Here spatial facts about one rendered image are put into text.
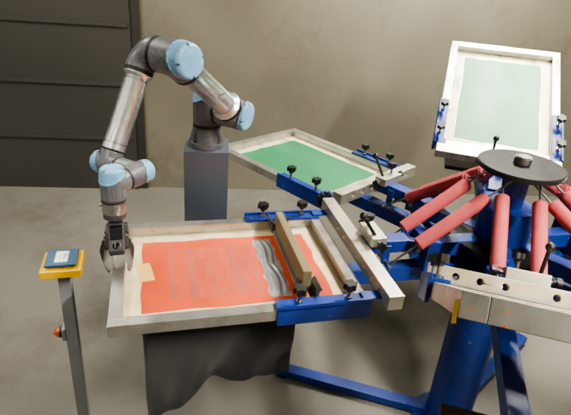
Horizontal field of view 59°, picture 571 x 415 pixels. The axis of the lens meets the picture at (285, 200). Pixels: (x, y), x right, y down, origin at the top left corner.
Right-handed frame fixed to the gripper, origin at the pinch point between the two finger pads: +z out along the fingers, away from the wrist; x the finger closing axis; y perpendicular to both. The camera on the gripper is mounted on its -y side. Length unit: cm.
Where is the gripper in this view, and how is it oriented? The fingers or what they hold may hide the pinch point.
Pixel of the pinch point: (119, 270)
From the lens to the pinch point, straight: 176.3
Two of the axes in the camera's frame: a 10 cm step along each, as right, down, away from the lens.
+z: -0.7, 8.9, 4.4
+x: -9.7, 0.4, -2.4
